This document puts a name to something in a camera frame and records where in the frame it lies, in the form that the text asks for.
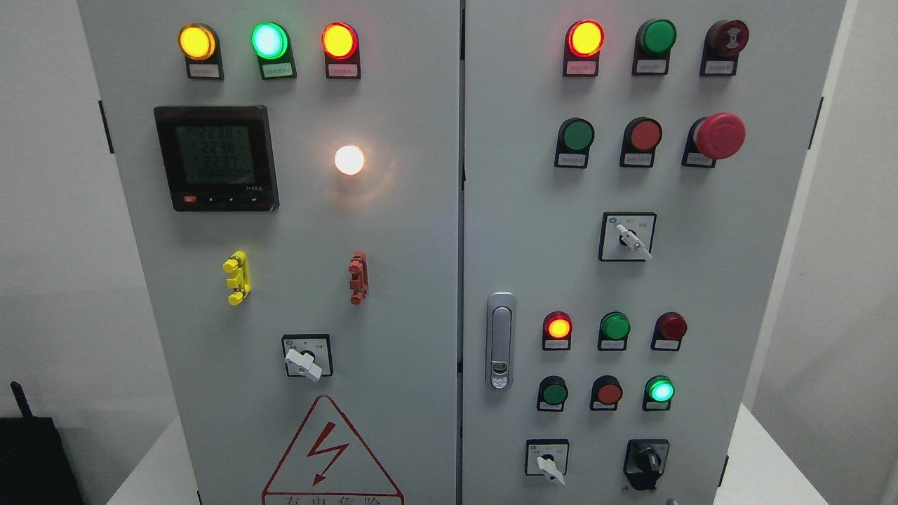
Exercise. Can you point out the black rotary knob switch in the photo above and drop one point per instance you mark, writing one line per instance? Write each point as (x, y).
(644, 462)

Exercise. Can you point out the red terminal connector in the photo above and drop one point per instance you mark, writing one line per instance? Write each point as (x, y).
(358, 282)

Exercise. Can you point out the grey electrical control cabinet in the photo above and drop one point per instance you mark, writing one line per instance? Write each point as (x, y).
(457, 112)

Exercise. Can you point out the red lit indicator lower left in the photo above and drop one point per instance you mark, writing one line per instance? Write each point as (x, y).
(557, 329)

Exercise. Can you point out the white lit indicator lamp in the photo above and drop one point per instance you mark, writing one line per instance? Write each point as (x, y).
(349, 160)

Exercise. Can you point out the green push button upper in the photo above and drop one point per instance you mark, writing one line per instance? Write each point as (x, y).
(574, 140)

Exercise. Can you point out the green push button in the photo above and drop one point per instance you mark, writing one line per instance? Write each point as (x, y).
(574, 140)
(552, 394)

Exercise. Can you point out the green push button lower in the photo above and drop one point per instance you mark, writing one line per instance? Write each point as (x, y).
(552, 394)

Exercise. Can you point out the green indicator light lower middle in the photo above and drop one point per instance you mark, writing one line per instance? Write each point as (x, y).
(614, 331)

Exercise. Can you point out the red push button lower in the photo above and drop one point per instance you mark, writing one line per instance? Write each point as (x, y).
(606, 393)

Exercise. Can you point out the red push button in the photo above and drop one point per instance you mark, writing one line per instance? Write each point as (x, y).
(640, 139)
(606, 393)

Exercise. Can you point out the yellow terminal connector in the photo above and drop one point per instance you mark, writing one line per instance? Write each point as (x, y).
(238, 277)

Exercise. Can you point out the red push button upper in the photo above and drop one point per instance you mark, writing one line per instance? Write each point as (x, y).
(640, 139)

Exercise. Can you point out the red indicator light lower right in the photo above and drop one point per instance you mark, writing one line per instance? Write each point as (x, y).
(669, 331)

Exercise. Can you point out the red indicator light left door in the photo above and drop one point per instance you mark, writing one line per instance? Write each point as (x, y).
(341, 49)

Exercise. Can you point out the red indicator light door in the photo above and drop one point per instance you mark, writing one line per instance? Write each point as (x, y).
(341, 49)
(583, 43)

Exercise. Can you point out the red high voltage warning sticker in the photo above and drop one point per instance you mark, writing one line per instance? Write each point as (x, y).
(328, 462)

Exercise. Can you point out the black digital power meter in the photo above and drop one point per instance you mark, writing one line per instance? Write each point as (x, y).
(218, 159)

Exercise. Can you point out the green indicator light bottom right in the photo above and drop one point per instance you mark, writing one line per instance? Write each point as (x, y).
(657, 394)

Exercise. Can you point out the red indicator light right door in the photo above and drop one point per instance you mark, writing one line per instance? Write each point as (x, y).
(583, 43)

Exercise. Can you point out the green lit indicator light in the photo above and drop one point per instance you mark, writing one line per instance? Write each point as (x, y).
(273, 50)

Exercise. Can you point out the red emergency stop mushroom button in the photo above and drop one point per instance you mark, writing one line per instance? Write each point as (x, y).
(713, 138)

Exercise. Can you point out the green indicator light top right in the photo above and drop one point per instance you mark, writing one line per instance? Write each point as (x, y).
(652, 47)

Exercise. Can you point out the yellow indicator light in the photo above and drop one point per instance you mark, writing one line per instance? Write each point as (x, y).
(201, 48)

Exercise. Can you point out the dark red buzzer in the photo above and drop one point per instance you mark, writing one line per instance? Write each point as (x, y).
(724, 41)

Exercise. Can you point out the black box with antenna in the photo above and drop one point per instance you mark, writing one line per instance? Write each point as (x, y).
(34, 466)

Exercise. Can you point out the silver door latch handle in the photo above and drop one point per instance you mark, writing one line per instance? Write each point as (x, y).
(500, 316)

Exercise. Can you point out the white selector switch left door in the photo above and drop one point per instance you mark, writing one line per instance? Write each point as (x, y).
(307, 356)

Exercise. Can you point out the white selector switch upper right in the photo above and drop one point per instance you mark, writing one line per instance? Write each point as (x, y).
(627, 237)

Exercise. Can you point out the white selector switch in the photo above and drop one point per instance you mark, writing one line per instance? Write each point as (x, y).
(627, 237)
(548, 458)

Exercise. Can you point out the white selector switch bottom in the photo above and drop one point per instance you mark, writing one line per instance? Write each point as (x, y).
(548, 458)

